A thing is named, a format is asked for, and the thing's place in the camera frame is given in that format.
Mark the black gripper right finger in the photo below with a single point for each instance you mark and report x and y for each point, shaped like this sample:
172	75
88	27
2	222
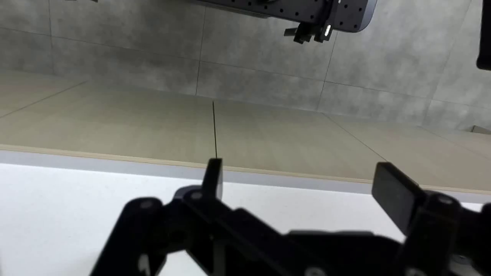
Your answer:
442	236

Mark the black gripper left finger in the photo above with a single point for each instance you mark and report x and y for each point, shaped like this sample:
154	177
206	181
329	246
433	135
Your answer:
220	239

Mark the black object at right edge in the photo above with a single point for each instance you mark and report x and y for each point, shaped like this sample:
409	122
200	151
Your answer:
484	59

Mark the dark perforated metal mount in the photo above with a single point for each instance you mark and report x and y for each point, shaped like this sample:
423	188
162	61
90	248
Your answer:
315	18

